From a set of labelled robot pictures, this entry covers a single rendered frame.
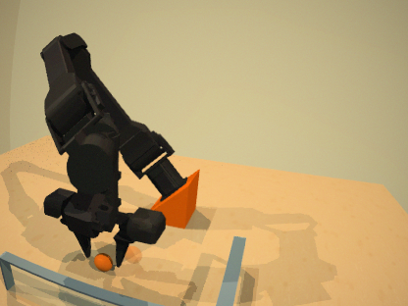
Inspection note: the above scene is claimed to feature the low clear glass wall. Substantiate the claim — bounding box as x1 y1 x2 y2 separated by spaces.
0 260 118 306

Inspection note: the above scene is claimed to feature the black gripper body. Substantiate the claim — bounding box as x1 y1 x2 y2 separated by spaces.
43 169 167 245

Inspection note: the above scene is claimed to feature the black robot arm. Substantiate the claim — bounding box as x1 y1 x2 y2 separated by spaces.
40 33 187 238

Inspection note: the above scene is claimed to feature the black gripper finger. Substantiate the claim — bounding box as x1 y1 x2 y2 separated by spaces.
60 219 91 258
113 231 135 268

